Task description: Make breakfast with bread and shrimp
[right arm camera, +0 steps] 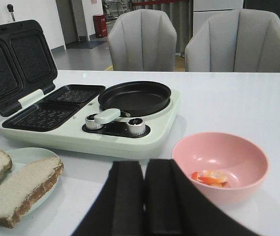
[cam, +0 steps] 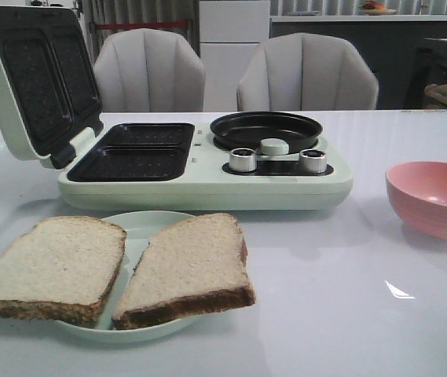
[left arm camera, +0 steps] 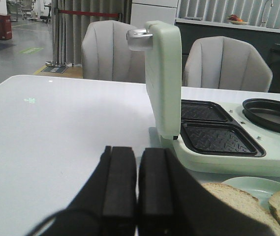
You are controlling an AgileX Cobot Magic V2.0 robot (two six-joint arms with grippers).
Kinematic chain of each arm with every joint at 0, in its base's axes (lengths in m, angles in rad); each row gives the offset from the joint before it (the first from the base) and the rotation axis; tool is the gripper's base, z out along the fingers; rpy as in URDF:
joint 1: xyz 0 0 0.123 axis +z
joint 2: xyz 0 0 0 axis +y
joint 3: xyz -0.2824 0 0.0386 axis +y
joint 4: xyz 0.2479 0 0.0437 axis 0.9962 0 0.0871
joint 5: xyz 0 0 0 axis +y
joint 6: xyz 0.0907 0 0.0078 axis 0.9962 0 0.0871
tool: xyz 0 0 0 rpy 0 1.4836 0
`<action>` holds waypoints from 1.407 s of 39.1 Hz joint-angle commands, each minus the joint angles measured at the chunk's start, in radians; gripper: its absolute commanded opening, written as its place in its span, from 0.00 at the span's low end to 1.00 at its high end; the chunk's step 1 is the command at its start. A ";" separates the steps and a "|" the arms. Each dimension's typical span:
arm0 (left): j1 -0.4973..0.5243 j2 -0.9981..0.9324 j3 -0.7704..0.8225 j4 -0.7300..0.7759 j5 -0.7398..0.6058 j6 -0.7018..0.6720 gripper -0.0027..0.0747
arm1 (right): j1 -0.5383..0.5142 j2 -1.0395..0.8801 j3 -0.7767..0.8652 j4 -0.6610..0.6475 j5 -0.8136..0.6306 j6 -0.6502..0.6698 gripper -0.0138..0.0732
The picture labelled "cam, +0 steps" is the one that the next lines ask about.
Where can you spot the bread slice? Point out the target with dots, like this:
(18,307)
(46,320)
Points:
(196,266)
(63,269)

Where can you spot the mint green hinged lid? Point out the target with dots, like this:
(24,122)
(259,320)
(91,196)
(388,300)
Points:
(48,91)

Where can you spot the mint green breakfast maker base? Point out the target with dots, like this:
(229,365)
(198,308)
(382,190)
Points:
(178,166)

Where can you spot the left silver control knob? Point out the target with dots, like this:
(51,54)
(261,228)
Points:
(242,160)

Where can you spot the silver control knob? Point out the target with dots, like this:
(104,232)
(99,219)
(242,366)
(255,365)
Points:
(313,161)
(242,160)

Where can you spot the black round frying pan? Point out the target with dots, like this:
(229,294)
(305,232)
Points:
(248,129)

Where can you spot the mint green round plate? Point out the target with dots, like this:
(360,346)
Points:
(140,227)

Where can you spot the right silver control knob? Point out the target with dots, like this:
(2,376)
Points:
(313,161)

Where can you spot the right beige upholstered chair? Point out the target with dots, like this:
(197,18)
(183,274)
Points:
(306,72)

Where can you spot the beige upholstered chair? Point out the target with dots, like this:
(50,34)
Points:
(306,72)
(147,70)

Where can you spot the left beige upholstered chair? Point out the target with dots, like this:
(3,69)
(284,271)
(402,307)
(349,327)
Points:
(147,70)

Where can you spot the white cabinet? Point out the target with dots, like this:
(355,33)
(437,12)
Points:
(229,32)

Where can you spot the red barrier belt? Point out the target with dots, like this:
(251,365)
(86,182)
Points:
(151,25)

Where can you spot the pink bowl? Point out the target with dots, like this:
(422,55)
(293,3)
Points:
(417,191)

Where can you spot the dark counter with white top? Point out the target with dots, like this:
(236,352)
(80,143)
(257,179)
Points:
(387,43)

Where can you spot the fruit plate on counter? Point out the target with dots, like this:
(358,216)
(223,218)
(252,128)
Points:
(374,8)

